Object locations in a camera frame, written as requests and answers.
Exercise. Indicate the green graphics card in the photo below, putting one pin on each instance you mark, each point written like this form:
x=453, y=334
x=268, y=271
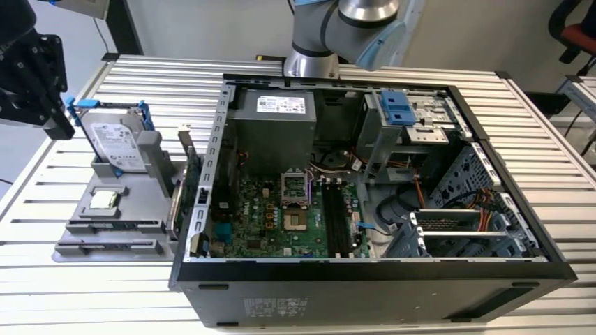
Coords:
x=193, y=181

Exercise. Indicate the CPU socket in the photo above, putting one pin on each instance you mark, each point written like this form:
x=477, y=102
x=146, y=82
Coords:
x=294, y=220

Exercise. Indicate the hard disk in blue carrier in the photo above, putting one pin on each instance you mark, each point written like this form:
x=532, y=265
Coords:
x=113, y=139

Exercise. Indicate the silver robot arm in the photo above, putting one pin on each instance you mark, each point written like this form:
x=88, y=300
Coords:
x=316, y=28

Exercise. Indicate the black yellow table clamp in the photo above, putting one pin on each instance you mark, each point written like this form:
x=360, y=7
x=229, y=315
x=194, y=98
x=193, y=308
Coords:
x=265, y=58

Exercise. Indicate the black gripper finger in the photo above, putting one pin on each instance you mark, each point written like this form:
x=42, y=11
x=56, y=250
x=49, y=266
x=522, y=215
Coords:
x=48, y=63
x=18, y=83

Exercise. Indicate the blue plastic drive latch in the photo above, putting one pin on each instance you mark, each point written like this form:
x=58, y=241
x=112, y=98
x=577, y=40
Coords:
x=396, y=108

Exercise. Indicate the metal disk bay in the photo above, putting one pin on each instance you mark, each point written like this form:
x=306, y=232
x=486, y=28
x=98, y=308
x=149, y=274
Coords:
x=446, y=214

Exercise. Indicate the black upright post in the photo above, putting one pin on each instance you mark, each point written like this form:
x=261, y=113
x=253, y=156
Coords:
x=124, y=31

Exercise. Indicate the black open PC case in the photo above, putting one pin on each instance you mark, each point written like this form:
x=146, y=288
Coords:
x=325, y=300

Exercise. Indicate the black RAM slot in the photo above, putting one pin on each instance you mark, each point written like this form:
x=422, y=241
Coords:
x=341, y=216
x=334, y=216
x=329, y=216

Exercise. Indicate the silver CPU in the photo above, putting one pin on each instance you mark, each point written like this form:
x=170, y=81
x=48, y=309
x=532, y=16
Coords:
x=105, y=199

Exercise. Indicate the red black office chair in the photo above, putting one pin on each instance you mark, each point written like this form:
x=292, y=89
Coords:
x=578, y=35

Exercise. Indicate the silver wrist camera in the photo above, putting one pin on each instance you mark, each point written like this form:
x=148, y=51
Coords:
x=78, y=3

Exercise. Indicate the neighbouring slatted metal table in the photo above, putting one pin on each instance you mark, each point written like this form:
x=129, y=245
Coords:
x=581, y=91

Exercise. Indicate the black box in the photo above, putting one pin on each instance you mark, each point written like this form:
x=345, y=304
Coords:
x=546, y=103

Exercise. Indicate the grey parts rack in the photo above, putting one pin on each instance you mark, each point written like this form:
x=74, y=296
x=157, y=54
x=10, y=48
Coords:
x=134, y=209

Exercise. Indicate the silver optical drive cage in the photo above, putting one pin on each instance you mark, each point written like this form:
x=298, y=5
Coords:
x=428, y=134

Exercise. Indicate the round CPU cooler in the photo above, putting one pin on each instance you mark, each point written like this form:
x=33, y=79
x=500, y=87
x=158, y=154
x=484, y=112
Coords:
x=337, y=160

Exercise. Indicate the green motherboard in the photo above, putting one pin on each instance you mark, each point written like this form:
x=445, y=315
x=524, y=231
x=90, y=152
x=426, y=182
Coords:
x=297, y=240

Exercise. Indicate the grey power supply unit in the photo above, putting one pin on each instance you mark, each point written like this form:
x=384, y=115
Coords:
x=274, y=139

